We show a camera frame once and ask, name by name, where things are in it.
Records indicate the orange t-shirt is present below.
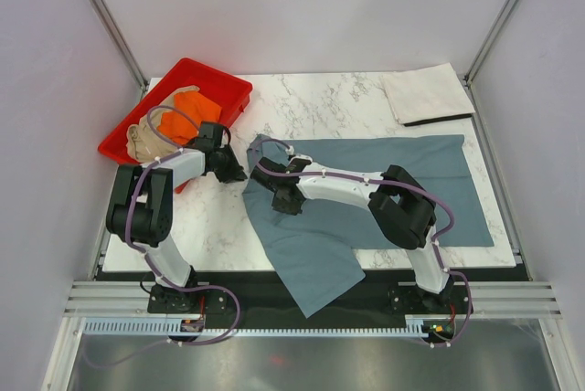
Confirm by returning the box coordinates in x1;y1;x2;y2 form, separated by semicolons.
156;90;222;144

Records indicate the beige t-shirt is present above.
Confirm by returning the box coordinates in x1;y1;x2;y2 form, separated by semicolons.
126;85;199;164

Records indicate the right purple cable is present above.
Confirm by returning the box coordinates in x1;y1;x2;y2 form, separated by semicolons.
245;135;474;351

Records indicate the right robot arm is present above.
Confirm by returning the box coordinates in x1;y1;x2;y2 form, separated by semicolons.
250;155;454;312

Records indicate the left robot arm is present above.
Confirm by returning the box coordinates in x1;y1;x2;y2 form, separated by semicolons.
106;122;247;313

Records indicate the grey-blue t-shirt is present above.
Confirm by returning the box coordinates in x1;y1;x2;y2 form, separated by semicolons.
242;135;494;317

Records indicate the aluminium frame post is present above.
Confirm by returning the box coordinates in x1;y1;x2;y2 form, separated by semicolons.
462;0;522;89
89;0;149;92

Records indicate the white folded mat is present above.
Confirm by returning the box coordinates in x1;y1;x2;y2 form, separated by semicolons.
381;63;475;127

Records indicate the white slotted cable duct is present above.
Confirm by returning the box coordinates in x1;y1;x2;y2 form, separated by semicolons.
82;316;457;338

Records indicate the right aluminium frame post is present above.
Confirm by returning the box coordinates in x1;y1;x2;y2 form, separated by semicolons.
462;0;522;89

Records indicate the purple cable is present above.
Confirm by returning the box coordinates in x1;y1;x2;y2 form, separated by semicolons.
122;105;205;282
245;135;474;351

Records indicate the left aluminium frame post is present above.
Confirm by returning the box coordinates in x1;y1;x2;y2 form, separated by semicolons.
89;0;149;92

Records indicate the red plastic bin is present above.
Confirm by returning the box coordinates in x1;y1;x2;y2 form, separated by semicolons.
98;58;252;164

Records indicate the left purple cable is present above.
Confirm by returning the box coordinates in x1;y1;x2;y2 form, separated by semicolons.
122;105;205;282

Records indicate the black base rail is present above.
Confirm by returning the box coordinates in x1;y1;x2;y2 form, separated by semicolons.
165;269;471;327

